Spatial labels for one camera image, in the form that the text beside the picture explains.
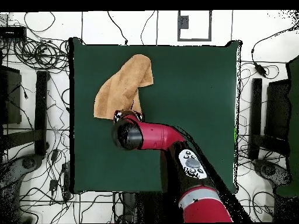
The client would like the tan terry towel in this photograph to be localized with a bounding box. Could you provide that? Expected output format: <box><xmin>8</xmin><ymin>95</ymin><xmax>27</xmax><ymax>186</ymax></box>
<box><xmin>93</xmin><ymin>54</ymin><xmax>154</xmax><ymax>121</ymax></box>

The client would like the black flat device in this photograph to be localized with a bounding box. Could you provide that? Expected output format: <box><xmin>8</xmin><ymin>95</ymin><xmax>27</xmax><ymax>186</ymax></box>
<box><xmin>0</xmin><ymin>26</ymin><xmax>27</xmax><ymax>40</ymax></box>

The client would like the dark green table cloth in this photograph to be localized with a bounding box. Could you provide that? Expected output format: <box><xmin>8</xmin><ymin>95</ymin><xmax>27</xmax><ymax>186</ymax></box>
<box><xmin>69</xmin><ymin>37</ymin><xmax>242</xmax><ymax>194</ymax></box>

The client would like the black stand bar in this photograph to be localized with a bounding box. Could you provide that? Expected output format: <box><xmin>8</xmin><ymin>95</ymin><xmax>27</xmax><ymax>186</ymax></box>
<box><xmin>248</xmin><ymin>78</ymin><xmax>263</xmax><ymax>160</ymax></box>
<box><xmin>34</xmin><ymin>70</ymin><xmax>50</xmax><ymax>156</ymax></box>

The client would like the grey black tripod base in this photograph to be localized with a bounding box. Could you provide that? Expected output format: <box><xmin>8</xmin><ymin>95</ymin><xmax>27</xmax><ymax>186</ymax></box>
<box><xmin>253</xmin><ymin>159</ymin><xmax>293</xmax><ymax>187</ymax></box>
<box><xmin>0</xmin><ymin>153</ymin><xmax>44</xmax><ymax>187</ymax></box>

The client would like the black equipment box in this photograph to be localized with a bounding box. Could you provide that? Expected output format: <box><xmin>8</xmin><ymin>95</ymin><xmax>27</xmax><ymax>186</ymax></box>
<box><xmin>265</xmin><ymin>79</ymin><xmax>291</xmax><ymax>141</ymax></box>
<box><xmin>0</xmin><ymin>65</ymin><xmax>22</xmax><ymax>125</ymax></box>

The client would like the grey floor socket box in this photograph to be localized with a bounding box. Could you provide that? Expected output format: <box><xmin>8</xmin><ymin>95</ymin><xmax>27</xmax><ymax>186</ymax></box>
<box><xmin>178</xmin><ymin>15</ymin><xmax>189</xmax><ymax>30</ymax></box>

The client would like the dark green hanging cloth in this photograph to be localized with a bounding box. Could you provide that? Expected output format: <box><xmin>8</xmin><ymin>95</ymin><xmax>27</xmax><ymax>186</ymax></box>
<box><xmin>275</xmin><ymin>55</ymin><xmax>299</xmax><ymax>198</ymax></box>

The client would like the thin black cable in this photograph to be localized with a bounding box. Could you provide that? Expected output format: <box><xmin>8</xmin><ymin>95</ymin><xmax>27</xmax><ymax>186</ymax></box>
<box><xmin>107</xmin><ymin>10</ymin><xmax>128</xmax><ymax>46</ymax></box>
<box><xmin>140</xmin><ymin>10</ymin><xmax>156</xmax><ymax>46</ymax></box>

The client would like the coiled black cable bundle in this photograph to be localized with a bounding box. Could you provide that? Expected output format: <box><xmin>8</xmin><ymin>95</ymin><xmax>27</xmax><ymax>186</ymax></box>
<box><xmin>13</xmin><ymin>38</ymin><xmax>71</xmax><ymax>71</ymax></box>

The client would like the grey floor hatch frame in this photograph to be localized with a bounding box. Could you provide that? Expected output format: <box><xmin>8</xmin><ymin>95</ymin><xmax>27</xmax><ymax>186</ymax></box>
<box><xmin>177</xmin><ymin>10</ymin><xmax>212</xmax><ymax>42</ymax></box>

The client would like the black cable with adapter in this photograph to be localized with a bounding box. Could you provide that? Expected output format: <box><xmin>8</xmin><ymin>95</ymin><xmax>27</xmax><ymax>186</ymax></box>
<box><xmin>251</xmin><ymin>24</ymin><xmax>299</xmax><ymax>78</ymax></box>

